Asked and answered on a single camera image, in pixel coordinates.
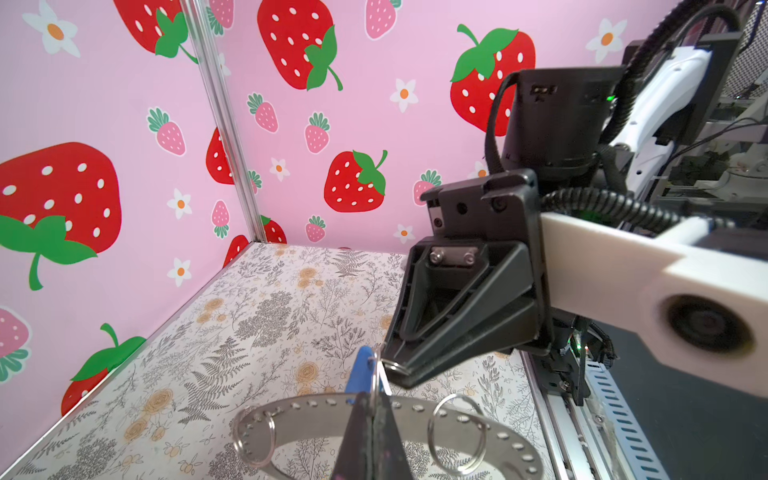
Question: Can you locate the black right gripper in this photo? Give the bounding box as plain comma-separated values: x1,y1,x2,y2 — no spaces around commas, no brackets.
382,170,552,389

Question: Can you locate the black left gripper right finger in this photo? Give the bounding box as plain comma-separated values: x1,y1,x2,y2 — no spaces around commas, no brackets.
371,400,414,480

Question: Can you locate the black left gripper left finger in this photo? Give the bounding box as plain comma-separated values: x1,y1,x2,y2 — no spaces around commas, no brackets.
331,393,373,480

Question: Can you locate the key with blue tag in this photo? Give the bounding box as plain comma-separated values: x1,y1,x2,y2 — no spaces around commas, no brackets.
345,346,392,410

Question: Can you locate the metal keyring with yellow tag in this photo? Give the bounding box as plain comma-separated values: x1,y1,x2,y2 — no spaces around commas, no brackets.
230,344,544,480

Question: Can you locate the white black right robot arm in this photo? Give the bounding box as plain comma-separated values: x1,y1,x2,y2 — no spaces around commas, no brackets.
380,36,766,395

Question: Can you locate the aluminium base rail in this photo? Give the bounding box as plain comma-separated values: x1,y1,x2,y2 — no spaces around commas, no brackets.
521,353,669,479

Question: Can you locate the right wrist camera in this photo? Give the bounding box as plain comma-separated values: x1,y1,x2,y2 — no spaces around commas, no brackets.
541,213,767,397

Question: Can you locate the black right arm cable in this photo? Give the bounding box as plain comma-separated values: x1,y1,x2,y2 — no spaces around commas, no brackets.
482,0,742,235

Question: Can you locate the aluminium corner post right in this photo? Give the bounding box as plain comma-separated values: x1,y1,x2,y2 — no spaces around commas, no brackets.
181,0,267,243

